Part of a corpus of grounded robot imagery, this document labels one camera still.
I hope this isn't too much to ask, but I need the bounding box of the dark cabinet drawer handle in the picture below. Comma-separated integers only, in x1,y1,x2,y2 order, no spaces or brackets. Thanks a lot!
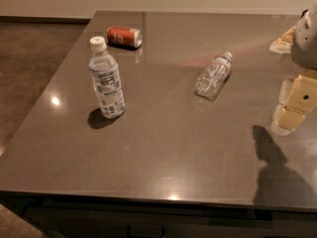
127,226,165,238

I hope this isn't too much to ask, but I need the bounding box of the blue label plastic water bottle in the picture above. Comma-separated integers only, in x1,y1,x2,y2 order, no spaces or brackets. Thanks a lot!
88,36,125,119

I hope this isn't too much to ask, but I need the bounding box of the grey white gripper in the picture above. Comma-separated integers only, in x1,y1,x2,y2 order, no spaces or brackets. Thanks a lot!
269,3,317,136

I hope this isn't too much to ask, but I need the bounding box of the red soda can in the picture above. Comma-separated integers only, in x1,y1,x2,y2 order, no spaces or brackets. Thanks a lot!
107,26,143,49

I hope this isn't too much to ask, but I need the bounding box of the clear empty plastic bottle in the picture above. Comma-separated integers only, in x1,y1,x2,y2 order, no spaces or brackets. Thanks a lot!
195,52,233,101

